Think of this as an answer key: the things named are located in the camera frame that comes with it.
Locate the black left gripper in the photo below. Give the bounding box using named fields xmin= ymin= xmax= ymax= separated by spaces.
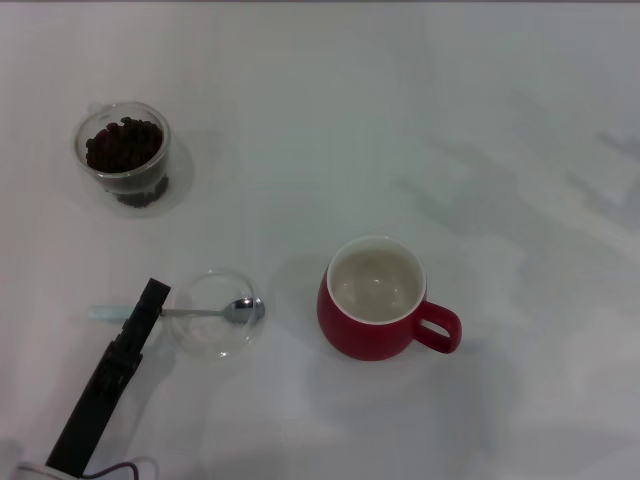
xmin=45 ymin=278 xmax=173 ymax=474

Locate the light blue handled metal spoon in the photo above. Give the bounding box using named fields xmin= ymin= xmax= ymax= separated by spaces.
xmin=88 ymin=297 xmax=266 ymax=325

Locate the red mug white inside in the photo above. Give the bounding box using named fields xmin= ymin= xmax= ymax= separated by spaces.
xmin=316 ymin=234 xmax=463 ymax=361

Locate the dark coffee beans pile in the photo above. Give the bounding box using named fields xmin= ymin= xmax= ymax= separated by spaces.
xmin=84 ymin=116 xmax=169 ymax=209

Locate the clear shallow glass bowl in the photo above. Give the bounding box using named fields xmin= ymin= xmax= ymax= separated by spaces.
xmin=169 ymin=268 xmax=262 ymax=362

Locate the clear double-wall glass cup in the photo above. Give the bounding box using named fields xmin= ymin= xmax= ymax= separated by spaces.
xmin=72 ymin=101 xmax=194 ymax=219

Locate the dark thin wrist cable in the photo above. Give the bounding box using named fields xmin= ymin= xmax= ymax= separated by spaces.
xmin=85 ymin=458 xmax=142 ymax=480

